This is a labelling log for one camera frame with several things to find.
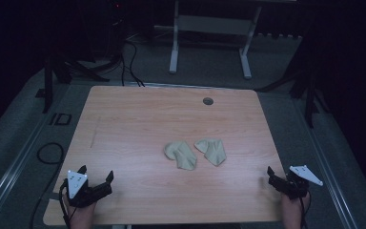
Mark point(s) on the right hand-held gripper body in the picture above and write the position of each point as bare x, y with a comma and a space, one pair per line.
303, 173

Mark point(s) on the black metal stand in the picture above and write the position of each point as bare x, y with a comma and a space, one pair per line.
310, 101
48, 86

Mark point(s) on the black floor bracket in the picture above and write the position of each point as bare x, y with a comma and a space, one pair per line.
60, 119

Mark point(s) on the person's left hand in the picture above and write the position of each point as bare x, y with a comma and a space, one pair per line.
81, 216

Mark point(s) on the beige sock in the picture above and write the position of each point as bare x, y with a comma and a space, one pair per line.
214, 151
182, 154

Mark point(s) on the person's right hand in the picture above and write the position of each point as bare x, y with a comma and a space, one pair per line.
292, 211

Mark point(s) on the aluminium floor rail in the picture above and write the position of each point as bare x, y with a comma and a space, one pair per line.
16, 165
330, 178

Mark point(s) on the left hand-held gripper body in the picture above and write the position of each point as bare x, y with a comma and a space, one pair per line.
76, 186

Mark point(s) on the white metal desk frame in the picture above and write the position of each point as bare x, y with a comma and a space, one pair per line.
214, 24

